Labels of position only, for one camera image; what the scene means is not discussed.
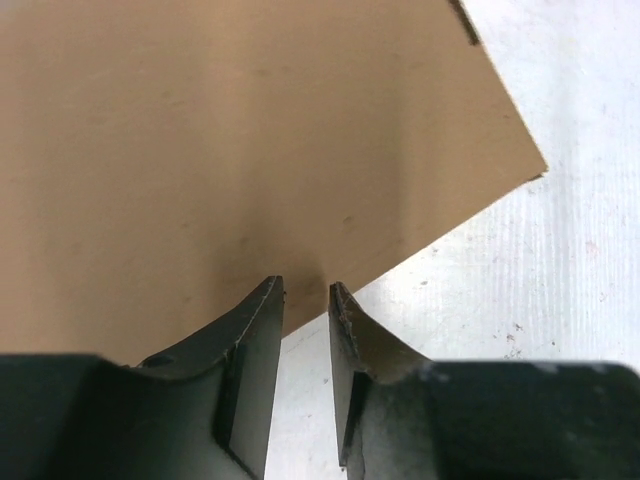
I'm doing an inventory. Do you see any brown cardboard express box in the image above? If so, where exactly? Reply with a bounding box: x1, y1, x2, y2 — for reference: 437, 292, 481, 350
1, 1, 546, 363

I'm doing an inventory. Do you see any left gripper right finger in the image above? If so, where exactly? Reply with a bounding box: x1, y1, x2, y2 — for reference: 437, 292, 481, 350
328, 282, 639, 479

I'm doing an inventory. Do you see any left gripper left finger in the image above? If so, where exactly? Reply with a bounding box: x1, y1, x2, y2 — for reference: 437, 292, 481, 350
1, 276, 285, 479

